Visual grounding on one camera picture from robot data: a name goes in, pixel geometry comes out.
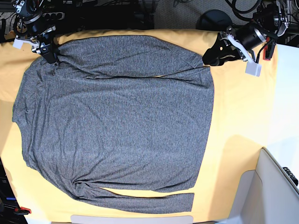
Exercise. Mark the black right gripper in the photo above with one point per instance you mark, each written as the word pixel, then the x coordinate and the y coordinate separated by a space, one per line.
pixel 39 30

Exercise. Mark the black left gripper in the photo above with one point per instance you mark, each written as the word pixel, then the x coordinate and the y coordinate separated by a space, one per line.
pixel 223 51

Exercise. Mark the grey long-sleeve T-shirt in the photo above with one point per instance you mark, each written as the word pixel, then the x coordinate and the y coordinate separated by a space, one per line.
pixel 119 122

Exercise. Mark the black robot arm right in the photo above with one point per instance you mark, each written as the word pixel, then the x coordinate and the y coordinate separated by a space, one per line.
pixel 25 9

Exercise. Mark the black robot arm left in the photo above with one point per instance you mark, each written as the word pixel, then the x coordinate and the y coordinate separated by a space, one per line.
pixel 267 21

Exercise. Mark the black round stand base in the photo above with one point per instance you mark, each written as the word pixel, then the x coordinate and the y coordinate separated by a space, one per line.
pixel 214 20

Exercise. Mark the black power strip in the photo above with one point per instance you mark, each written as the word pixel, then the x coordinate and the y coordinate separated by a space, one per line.
pixel 54 16

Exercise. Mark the red black clamp right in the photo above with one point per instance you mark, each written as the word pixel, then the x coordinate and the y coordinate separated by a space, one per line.
pixel 269 49

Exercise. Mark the red black clamp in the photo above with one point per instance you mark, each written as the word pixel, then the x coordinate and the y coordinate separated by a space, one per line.
pixel 22 211
pixel 269 49

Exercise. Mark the black remote control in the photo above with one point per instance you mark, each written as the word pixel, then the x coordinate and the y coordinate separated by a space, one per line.
pixel 291 175

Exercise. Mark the white storage bin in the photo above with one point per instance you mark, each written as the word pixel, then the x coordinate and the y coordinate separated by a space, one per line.
pixel 265 195

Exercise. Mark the red black clamp left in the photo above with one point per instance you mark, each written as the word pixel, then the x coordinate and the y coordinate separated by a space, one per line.
pixel 22 211

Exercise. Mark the white tray edge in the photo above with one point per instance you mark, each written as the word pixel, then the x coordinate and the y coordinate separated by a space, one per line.
pixel 77 219

